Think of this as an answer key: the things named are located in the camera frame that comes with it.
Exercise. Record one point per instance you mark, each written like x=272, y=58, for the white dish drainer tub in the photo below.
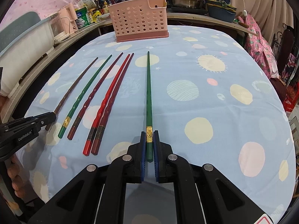
x=25, y=44

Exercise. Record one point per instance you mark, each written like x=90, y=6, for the person's left hand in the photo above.
x=16, y=179

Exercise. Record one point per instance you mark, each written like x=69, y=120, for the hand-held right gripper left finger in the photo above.
x=143, y=158

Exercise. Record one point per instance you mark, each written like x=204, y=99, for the maroon chopstick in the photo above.
x=99, y=135
x=77, y=122

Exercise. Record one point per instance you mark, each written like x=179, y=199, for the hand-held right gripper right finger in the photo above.
x=157, y=161

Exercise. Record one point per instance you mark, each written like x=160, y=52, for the blue basin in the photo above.
x=220, y=14

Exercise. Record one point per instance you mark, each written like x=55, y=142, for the pink perforated utensil holder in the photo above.
x=137, y=23

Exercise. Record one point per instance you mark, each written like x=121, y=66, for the bright red chopstick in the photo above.
x=88, y=142

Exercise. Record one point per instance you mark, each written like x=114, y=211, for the brown chopstick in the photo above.
x=77, y=84

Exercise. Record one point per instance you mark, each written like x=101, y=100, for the dark glass bottle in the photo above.
x=97, y=4

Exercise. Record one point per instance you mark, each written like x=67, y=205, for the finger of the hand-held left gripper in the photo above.
x=48, y=124
x=44, y=116

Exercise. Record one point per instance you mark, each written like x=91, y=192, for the blue dotted tablecloth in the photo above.
x=210, y=98

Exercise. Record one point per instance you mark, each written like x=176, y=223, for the yellow packet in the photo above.
x=95, y=15

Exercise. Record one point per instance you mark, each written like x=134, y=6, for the pink floral cloth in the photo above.
x=259, y=44

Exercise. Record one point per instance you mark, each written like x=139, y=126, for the teal perforated lid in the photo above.
x=18, y=25

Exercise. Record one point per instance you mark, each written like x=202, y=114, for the pink kitchen appliance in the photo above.
x=66, y=21

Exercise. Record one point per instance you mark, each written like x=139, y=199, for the dark metal chair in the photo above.
x=283, y=46

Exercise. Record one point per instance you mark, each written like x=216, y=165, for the red plastic stool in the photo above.
x=292, y=102

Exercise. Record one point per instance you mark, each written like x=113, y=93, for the brown sauce bottle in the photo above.
x=105, y=7

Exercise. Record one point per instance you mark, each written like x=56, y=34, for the green chopstick gold band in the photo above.
x=149, y=93

